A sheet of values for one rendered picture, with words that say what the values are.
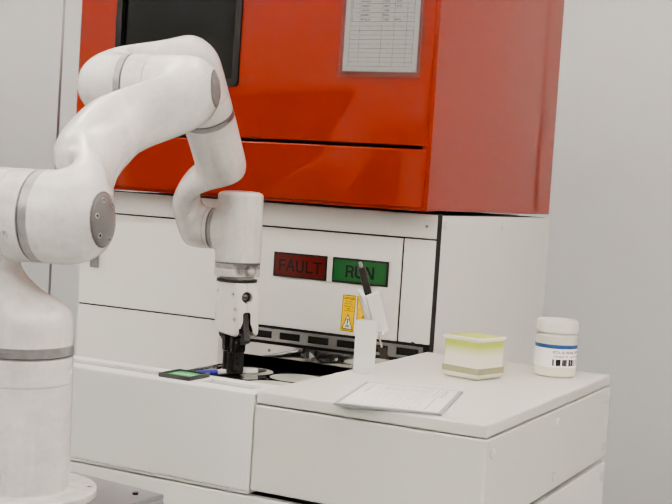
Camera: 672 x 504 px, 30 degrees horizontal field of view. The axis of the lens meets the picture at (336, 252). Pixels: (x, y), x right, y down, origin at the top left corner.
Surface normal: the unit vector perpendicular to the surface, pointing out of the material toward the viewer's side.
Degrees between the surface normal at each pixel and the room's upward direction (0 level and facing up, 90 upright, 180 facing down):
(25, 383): 90
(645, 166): 90
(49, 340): 89
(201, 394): 90
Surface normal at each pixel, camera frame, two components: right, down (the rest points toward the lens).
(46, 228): -0.27, 0.25
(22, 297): 0.30, -0.81
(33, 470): 0.43, 0.08
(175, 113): 0.60, 0.39
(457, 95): 0.89, 0.08
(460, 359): -0.67, 0.00
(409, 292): -0.45, 0.02
